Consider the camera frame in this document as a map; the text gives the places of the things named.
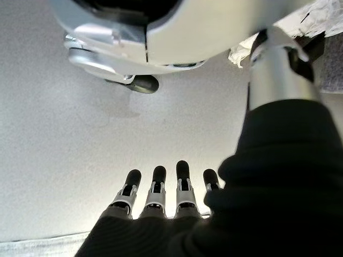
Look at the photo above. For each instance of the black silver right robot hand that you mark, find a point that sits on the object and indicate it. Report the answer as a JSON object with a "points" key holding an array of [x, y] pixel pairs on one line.
{"points": [[268, 187]]}

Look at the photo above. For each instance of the grey fabric sofa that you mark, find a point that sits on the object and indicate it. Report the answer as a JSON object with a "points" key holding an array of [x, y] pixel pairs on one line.
{"points": [[332, 67]]}

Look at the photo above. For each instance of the white crumpled fabric cushion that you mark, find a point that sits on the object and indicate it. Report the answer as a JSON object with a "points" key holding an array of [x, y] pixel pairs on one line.
{"points": [[316, 13]]}

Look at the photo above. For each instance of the black robot foot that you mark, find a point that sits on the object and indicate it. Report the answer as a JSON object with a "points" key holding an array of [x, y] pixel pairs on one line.
{"points": [[146, 83]]}

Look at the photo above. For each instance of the white robot body base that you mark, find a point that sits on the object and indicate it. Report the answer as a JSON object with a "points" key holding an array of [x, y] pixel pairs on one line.
{"points": [[174, 32]]}

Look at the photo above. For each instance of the grey textured rug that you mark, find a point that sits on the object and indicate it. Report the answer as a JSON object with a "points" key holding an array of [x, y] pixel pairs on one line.
{"points": [[40, 245]]}

